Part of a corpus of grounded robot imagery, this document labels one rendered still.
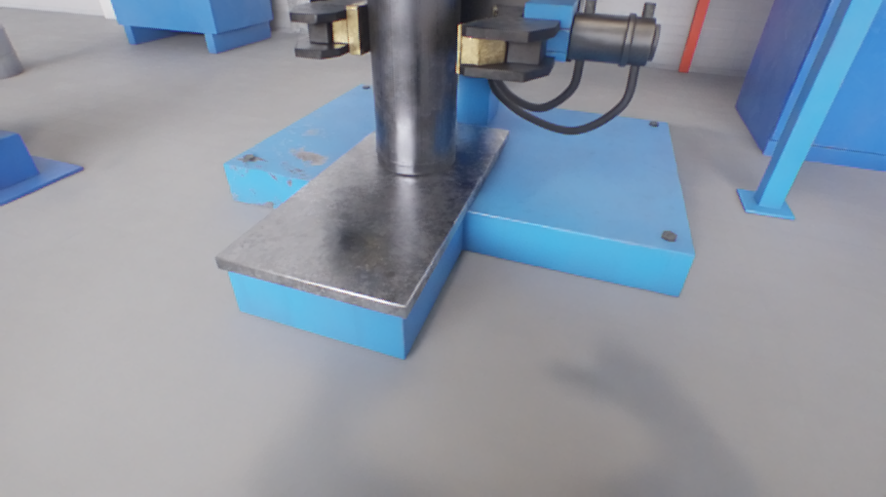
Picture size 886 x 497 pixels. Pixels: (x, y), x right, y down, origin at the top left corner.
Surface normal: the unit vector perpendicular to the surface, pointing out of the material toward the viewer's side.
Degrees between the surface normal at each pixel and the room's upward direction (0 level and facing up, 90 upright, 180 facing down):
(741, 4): 90
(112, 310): 0
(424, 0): 90
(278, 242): 0
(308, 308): 90
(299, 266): 0
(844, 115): 90
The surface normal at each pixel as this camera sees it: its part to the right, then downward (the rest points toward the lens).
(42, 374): 0.02, -0.84
